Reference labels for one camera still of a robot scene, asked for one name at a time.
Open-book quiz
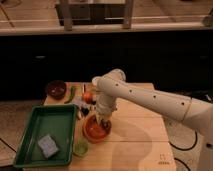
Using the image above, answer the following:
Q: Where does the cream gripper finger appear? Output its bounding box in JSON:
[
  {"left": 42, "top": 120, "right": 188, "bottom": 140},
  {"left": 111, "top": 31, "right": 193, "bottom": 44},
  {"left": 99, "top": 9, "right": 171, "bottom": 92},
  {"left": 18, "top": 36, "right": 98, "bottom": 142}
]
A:
[{"left": 96, "top": 113, "right": 104, "bottom": 125}]

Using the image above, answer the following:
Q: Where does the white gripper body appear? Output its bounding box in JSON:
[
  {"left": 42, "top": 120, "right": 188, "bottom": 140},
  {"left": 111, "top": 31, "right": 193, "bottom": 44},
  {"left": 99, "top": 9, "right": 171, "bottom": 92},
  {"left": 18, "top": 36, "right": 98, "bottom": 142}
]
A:
[{"left": 96, "top": 94, "right": 116, "bottom": 116}]

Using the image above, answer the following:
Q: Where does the dark grape bunch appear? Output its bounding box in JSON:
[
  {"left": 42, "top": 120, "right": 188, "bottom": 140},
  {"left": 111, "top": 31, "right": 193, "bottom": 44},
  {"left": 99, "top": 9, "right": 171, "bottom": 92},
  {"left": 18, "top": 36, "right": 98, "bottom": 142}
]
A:
[{"left": 101, "top": 120, "right": 111, "bottom": 131}]

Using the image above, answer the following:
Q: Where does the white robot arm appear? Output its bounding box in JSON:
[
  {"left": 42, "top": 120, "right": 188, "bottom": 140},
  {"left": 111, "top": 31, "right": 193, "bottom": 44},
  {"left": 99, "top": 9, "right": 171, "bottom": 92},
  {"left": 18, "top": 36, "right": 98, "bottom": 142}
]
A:
[{"left": 92, "top": 69, "right": 213, "bottom": 171}]

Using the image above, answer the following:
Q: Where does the orange red bowl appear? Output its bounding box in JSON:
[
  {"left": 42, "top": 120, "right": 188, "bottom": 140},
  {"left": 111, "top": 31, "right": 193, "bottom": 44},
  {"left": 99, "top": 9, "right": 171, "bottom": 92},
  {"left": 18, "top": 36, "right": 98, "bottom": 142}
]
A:
[{"left": 82, "top": 115, "right": 111, "bottom": 143}]

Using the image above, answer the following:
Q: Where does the dark maroon bowl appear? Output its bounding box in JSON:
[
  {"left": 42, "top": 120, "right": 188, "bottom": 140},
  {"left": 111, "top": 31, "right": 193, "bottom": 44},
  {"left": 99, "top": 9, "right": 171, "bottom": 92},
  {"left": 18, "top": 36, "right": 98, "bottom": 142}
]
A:
[{"left": 45, "top": 80, "right": 67, "bottom": 100}]

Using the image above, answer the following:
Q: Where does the small dark toy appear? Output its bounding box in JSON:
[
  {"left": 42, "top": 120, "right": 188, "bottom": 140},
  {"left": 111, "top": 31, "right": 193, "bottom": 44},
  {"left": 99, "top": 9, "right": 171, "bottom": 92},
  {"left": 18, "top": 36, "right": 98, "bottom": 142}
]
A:
[{"left": 81, "top": 107, "right": 89, "bottom": 116}]

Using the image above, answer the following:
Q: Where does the orange tomato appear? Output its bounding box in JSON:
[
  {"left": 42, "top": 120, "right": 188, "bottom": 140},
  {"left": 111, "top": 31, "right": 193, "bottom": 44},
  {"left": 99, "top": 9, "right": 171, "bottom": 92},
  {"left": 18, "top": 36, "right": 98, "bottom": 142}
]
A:
[{"left": 82, "top": 92, "right": 93, "bottom": 103}]

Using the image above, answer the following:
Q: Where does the white lidded jar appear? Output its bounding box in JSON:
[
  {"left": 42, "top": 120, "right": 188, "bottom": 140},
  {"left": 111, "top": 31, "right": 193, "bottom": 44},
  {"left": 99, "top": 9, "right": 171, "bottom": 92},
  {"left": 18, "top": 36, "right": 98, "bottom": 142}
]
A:
[{"left": 92, "top": 76, "right": 100, "bottom": 86}]

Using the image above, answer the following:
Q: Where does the small green cup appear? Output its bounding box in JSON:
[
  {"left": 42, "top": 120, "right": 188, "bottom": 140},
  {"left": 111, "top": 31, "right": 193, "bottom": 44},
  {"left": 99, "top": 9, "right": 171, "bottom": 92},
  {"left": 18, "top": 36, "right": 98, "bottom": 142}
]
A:
[{"left": 73, "top": 139, "right": 88, "bottom": 157}]

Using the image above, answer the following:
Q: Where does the green plastic tray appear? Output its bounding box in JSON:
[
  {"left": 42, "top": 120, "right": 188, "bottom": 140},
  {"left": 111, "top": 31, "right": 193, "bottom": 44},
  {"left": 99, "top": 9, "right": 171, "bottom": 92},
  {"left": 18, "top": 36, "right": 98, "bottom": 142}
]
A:
[{"left": 13, "top": 105, "right": 77, "bottom": 168}]

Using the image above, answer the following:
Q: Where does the blue grey sponge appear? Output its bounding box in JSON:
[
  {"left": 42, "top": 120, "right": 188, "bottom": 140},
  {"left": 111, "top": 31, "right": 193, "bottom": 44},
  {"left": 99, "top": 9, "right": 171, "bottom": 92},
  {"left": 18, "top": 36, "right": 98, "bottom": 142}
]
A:
[{"left": 38, "top": 134, "right": 59, "bottom": 158}]

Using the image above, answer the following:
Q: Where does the black power cable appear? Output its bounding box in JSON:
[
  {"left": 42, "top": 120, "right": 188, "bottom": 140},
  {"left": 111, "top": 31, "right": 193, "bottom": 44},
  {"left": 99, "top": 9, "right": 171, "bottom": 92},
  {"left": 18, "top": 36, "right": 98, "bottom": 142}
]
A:
[{"left": 168, "top": 128, "right": 199, "bottom": 152}]

